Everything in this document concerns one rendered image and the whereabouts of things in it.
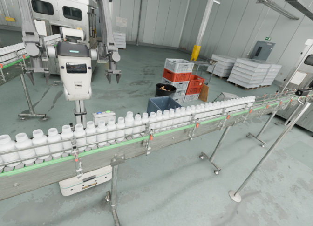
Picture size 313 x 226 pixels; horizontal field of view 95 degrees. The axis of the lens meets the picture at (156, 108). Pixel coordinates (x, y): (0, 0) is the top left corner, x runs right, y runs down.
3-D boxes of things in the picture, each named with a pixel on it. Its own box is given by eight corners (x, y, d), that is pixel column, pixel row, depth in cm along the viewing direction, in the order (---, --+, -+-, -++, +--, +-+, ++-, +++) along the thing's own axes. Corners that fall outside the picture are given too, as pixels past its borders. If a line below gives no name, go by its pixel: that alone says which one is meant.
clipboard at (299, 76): (299, 85, 370) (308, 73, 354) (289, 82, 386) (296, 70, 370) (299, 85, 372) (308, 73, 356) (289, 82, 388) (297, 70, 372)
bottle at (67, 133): (63, 147, 84) (58, 125, 76) (74, 144, 87) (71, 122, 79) (64, 154, 80) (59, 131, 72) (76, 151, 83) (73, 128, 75)
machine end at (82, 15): (59, 62, 513) (48, -8, 416) (98, 66, 550) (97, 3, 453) (39, 77, 381) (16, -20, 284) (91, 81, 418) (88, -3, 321)
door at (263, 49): (256, 78, 930) (275, 43, 828) (241, 72, 1000) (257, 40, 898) (256, 78, 935) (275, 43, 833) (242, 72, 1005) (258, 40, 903)
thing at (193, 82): (188, 87, 387) (190, 80, 376) (178, 82, 414) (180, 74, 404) (202, 86, 421) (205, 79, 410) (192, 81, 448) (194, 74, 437)
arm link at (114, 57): (116, 47, 110) (104, 46, 105) (121, 43, 100) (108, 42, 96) (118, 63, 112) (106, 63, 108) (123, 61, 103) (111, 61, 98)
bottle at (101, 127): (95, 141, 92) (94, 120, 84) (104, 138, 96) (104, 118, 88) (99, 147, 89) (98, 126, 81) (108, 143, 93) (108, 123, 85)
